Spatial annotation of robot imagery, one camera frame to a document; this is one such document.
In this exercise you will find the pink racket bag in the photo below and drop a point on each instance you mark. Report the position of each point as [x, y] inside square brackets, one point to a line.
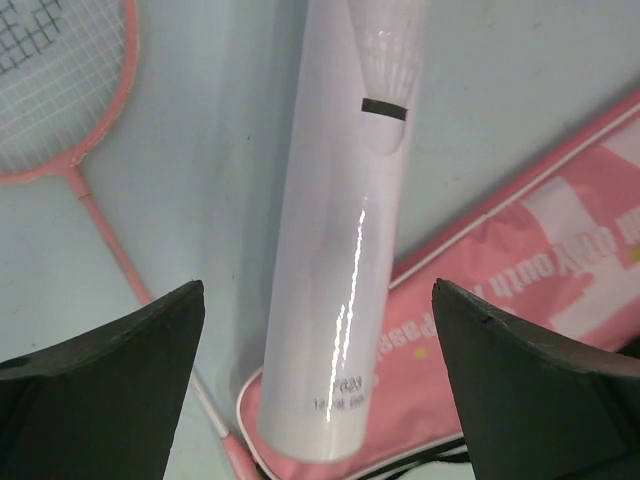
[558, 246]

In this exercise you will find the white shuttlecock tube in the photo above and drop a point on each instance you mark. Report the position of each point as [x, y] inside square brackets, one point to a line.
[360, 66]

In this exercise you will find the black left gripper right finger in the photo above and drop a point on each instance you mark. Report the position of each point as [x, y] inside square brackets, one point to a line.
[534, 404]

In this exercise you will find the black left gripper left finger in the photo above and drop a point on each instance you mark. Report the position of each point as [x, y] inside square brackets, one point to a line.
[104, 404]

